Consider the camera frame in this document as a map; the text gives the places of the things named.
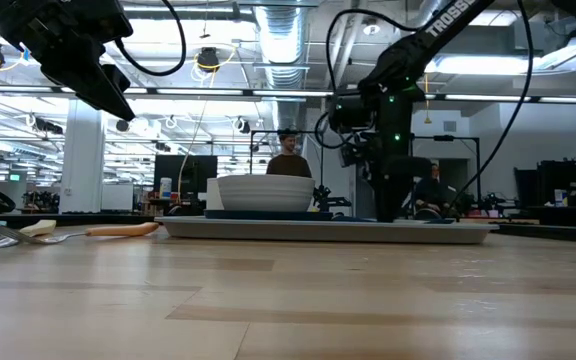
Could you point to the black storage cabinet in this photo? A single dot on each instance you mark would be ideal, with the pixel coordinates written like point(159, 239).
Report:
point(568, 185)

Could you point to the white labelled bottle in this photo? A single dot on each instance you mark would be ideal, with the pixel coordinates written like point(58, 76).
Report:
point(165, 189)

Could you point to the silver ceiling duct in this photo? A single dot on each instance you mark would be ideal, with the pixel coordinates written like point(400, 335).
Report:
point(280, 40)

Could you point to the dark teal plate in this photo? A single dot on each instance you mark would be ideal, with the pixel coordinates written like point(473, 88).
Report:
point(268, 215)

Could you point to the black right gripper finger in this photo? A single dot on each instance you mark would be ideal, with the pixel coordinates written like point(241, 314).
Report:
point(393, 195)

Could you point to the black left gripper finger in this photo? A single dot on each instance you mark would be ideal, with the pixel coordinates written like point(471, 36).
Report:
point(118, 79)
point(88, 85)

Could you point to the black aluminium table frame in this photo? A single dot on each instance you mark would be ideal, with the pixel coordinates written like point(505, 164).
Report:
point(93, 219)

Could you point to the grey plastic tray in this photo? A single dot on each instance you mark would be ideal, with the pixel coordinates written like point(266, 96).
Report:
point(318, 232)

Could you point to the white building column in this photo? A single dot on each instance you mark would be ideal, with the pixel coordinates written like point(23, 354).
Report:
point(82, 155)

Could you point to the white whiteboard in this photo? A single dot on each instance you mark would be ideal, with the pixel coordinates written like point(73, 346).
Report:
point(117, 197)

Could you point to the white bowl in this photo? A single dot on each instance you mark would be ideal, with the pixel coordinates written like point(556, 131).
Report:
point(265, 195)

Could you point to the person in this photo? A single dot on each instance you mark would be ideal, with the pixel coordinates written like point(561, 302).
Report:
point(288, 165)
point(435, 192)

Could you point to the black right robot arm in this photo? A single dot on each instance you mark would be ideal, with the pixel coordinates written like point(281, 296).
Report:
point(448, 22)

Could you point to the black computer monitor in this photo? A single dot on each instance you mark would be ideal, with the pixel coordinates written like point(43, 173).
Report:
point(173, 172)

